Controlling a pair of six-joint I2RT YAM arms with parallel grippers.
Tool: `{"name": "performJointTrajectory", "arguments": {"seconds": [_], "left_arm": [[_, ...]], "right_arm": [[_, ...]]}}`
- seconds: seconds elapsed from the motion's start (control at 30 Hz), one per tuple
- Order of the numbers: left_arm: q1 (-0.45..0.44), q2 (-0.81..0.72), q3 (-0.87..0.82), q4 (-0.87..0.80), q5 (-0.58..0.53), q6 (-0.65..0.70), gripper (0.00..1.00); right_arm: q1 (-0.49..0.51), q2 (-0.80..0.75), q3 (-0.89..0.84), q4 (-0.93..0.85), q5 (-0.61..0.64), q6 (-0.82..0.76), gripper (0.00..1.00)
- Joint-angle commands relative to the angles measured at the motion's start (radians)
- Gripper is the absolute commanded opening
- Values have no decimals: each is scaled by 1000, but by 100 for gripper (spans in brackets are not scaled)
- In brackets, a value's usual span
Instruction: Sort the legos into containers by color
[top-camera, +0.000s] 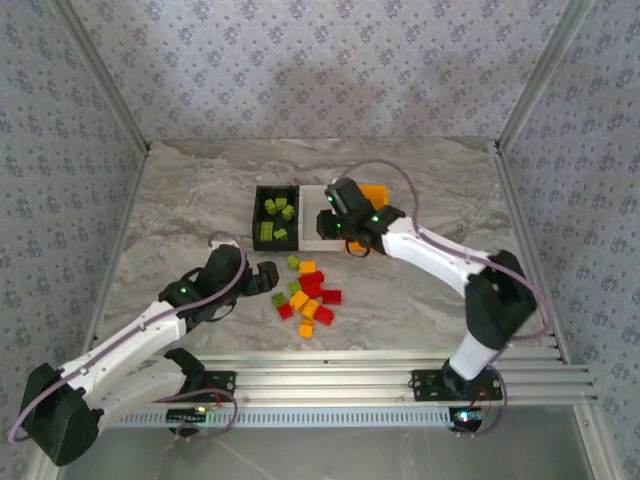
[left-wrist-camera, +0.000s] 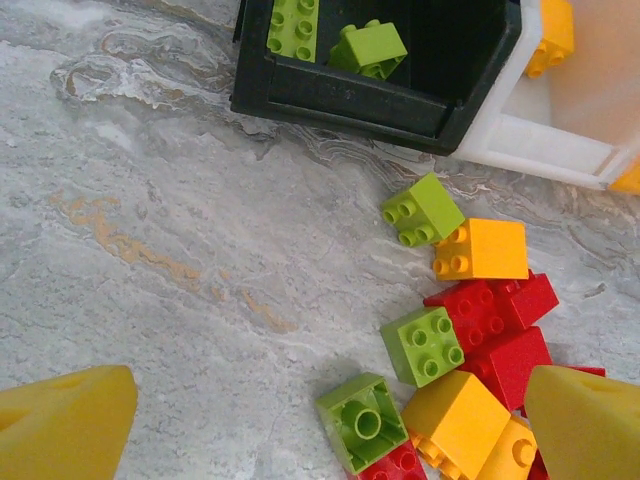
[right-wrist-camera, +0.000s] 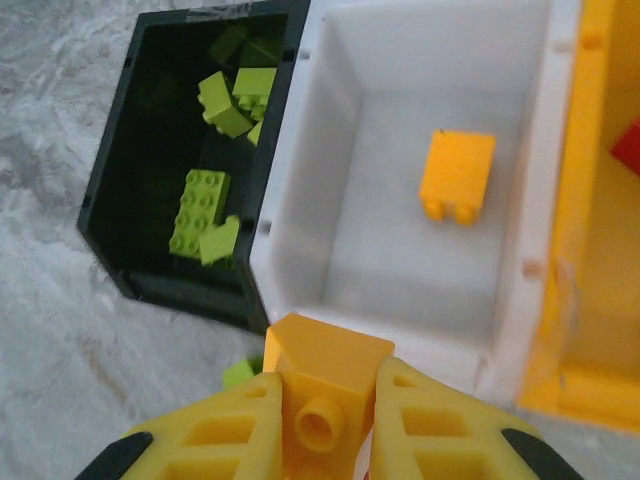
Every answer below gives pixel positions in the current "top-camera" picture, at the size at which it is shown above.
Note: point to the small green lego brick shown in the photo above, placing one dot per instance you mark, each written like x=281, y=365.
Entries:
x=280, y=233
x=294, y=287
x=288, y=212
x=278, y=299
x=281, y=203
x=270, y=206
x=292, y=261

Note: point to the red lego brick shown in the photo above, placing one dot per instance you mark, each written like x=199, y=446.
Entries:
x=316, y=277
x=331, y=296
x=324, y=315
x=286, y=311
x=311, y=290

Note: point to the long green lego brick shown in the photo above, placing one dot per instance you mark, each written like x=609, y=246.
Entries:
x=266, y=232

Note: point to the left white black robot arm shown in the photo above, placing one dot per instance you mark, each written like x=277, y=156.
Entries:
x=130, y=340

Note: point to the white plastic bin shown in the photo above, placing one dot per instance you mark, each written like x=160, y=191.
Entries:
x=310, y=215

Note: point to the yellow plastic bin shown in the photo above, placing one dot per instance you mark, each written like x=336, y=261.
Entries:
x=375, y=194

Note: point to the black plastic bin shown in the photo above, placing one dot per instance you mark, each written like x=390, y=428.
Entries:
x=259, y=215

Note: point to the left base circuit board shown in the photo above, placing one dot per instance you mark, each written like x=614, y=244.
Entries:
x=187, y=414

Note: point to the base circuit board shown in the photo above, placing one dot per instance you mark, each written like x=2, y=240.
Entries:
x=467, y=416
x=187, y=414

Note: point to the right base circuit board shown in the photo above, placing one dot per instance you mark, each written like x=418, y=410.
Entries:
x=467, y=416

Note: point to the aluminium side rail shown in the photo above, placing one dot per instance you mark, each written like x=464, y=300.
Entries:
x=525, y=225
x=120, y=235

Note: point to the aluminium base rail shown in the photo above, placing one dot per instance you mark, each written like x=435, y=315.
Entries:
x=325, y=380

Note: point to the aluminium frame post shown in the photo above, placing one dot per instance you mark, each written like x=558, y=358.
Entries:
x=104, y=75
x=544, y=75

